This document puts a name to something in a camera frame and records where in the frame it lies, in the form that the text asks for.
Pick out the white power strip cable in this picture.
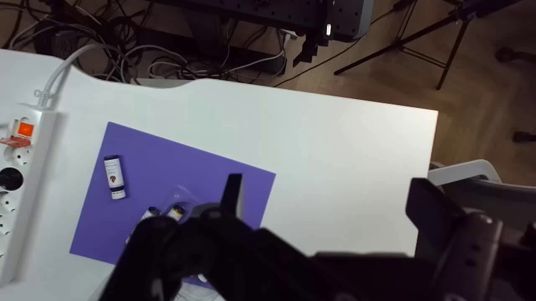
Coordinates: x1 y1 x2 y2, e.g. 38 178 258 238
32 42 102 111

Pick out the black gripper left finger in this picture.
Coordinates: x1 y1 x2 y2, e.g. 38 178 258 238
97 173 315 301

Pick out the small white black bottle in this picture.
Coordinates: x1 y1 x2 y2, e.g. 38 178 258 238
104 156 127 201

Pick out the black camera tripod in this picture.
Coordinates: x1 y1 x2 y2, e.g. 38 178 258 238
333 0 521 92

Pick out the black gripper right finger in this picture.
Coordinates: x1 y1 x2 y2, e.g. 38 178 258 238
405 178 536 301

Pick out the black perforated metal board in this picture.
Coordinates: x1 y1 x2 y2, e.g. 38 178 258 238
159 0 373 42

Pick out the purple blue mat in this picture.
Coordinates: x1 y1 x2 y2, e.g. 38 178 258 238
70 123 276 265

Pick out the white power strip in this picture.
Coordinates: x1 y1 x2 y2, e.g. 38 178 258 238
0 104 59 286

